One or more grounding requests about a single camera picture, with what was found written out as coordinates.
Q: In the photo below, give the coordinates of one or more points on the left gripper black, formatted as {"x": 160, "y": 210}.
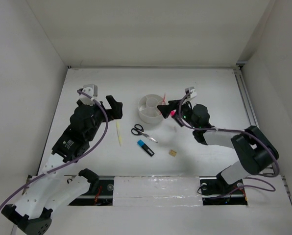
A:
{"x": 115, "y": 112}

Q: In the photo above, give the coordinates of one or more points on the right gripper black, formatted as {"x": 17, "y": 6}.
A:
{"x": 165, "y": 109}

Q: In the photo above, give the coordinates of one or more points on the pink pen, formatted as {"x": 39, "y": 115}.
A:
{"x": 164, "y": 99}

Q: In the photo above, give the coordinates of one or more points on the yellow highlighter pen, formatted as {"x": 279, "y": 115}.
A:
{"x": 119, "y": 133}

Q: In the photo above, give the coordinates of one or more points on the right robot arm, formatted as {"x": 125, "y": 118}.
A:
{"x": 255, "y": 152}

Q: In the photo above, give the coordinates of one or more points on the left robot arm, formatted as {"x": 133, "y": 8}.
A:
{"x": 34, "y": 211}

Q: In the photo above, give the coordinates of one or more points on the white round divided organizer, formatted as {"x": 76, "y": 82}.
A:
{"x": 147, "y": 108}

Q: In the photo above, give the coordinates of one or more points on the blue cap black marker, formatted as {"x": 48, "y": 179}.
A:
{"x": 145, "y": 148}

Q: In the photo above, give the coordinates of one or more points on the tan eraser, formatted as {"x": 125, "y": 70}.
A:
{"x": 172, "y": 153}

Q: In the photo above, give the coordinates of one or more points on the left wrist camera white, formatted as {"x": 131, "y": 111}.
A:
{"x": 88, "y": 94}

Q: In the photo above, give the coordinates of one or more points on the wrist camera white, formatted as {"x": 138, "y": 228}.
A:
{"x": 190, "y": 93}
{"x": 88, "y": 94}

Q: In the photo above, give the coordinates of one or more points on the black handled scissors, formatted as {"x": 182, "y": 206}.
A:
{"x": 138, "y": 130}

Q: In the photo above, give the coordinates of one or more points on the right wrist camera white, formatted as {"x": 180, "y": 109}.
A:
{"x": 190, "y": 93}

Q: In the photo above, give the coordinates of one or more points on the aluminium rail right edge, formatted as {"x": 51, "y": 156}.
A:
{"x": 244, "y": 94}

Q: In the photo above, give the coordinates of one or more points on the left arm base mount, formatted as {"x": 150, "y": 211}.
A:
{"x": 99, "y": 195}

